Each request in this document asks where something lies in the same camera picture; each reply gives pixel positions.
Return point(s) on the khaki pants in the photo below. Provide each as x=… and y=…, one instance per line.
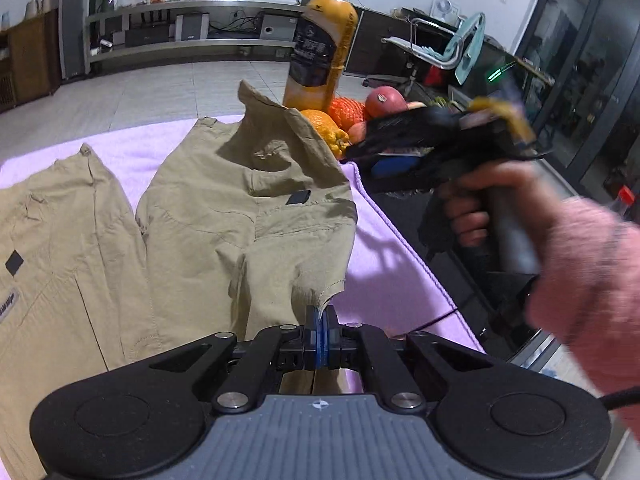
x=200, y=210

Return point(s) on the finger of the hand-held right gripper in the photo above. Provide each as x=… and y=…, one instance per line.
x=395, y=166
x=395, y=132

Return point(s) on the purple towel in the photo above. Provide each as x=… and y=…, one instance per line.
x=390, y=270

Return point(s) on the teal cloth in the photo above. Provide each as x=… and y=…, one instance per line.
x=465, y=45

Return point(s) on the dark glass sliding door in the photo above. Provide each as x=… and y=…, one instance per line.
x=590, y=60

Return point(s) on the fruit in red mesh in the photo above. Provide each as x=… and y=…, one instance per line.
x=347, y=110

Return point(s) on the tall grey tower speaker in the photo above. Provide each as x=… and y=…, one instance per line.
x=75, y=20

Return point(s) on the red capped bottle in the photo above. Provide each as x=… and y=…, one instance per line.
x=622, y=197

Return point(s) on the wooden cabinet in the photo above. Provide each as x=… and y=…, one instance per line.
x=30, y=60

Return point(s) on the white kettle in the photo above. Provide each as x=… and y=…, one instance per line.
x=36, y=5

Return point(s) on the office chair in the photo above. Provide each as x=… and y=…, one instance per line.
x=400, y=42

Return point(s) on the white fan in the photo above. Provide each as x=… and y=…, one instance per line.
x=444, y=6

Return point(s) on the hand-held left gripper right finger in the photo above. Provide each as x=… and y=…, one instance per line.
x=330, y=339

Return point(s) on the steel media shelf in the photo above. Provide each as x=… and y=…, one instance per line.
x=200, y=7

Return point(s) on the orange juice bottle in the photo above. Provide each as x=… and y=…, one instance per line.
x=320, y=45

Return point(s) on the red apple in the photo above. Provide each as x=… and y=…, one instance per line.
x=356, y=132
x=382, y=102

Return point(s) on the grey speaker box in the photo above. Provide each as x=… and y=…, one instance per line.
x=192, y=27
x=277, y=27

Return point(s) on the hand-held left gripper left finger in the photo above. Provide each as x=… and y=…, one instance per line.
x=316, y=339

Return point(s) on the large orange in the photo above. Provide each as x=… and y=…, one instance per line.
x=325, y=127

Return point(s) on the person's right hand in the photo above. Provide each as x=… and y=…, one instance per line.
x=465, y=220

